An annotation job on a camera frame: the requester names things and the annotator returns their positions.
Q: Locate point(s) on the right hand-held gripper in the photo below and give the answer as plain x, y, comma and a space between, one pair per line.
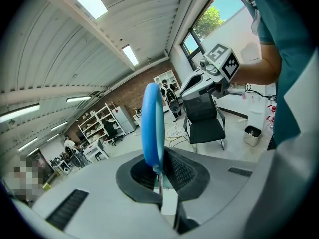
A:
199, 83

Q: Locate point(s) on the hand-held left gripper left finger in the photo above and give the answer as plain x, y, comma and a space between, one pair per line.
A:
135, 188

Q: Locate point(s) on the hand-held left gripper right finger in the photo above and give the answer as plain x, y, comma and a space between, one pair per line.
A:
184, 175

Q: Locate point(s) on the person's right forearm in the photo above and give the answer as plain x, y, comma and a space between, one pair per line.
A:
259, 71

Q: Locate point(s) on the patterned cushion stool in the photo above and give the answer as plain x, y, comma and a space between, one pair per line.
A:
175, 133

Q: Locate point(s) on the black mesh office chair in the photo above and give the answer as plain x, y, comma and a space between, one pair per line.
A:
205, 131

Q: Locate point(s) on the small white table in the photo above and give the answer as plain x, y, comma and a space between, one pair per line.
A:
96, 151

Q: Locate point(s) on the large window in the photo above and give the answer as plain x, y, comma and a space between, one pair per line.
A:
214, 16

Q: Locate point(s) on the white refrigerator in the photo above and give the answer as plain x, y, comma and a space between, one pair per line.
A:
123, 119

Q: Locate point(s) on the white trash bin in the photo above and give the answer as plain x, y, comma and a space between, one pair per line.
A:
252, 136

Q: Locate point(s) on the white open shelf rack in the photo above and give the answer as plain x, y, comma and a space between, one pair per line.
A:
96, 123

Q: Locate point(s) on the person's teal shirt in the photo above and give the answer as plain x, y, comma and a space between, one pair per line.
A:
286, 46

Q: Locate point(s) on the long ceiling tube light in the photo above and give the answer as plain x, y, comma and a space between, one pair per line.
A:
59, 126
78, 99
18, 113

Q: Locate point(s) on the white wall cabinet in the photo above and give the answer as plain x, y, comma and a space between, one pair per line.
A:
167, 77

